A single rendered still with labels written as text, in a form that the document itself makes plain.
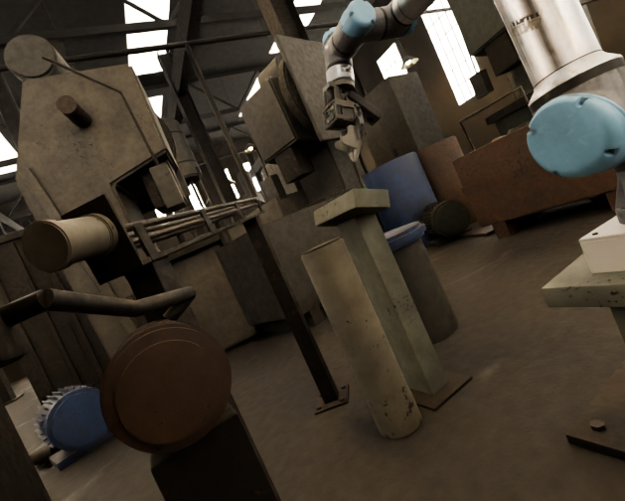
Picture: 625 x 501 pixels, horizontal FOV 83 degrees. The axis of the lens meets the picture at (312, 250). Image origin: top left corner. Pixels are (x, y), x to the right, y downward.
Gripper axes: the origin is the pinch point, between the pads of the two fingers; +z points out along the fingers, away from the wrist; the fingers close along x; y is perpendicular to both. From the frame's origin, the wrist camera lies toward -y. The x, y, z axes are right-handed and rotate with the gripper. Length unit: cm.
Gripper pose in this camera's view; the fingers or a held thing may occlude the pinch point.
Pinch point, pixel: (356, 156)
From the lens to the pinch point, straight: 101.0
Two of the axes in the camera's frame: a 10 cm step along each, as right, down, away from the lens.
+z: 1.1, 9.9, -1.1
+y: -8.9, 0.5, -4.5
